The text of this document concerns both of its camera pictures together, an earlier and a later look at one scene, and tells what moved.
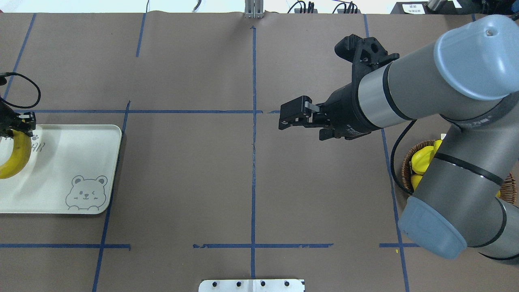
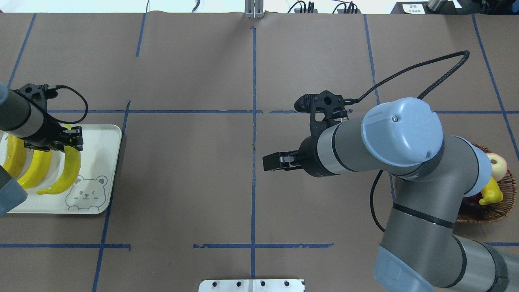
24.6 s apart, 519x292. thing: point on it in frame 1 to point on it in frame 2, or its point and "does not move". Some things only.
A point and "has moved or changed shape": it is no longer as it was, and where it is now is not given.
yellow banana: (437, 144) has moved or changed shape
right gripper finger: (301, 107) to (283, 157)
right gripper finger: (308, 115) to (275, 162)
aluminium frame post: (254, 9) does not move
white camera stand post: (251, 285) does not move
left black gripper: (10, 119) to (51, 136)
